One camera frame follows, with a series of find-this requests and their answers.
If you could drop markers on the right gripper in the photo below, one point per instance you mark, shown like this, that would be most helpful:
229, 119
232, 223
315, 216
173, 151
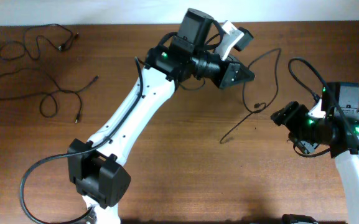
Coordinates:
289, 114

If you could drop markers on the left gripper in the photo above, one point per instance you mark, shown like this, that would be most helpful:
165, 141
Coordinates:
231, 64

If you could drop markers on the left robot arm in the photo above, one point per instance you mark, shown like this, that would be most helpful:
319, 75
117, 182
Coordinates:
200, 49

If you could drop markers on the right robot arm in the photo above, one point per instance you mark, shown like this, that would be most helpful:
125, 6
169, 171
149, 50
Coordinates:
340, 101

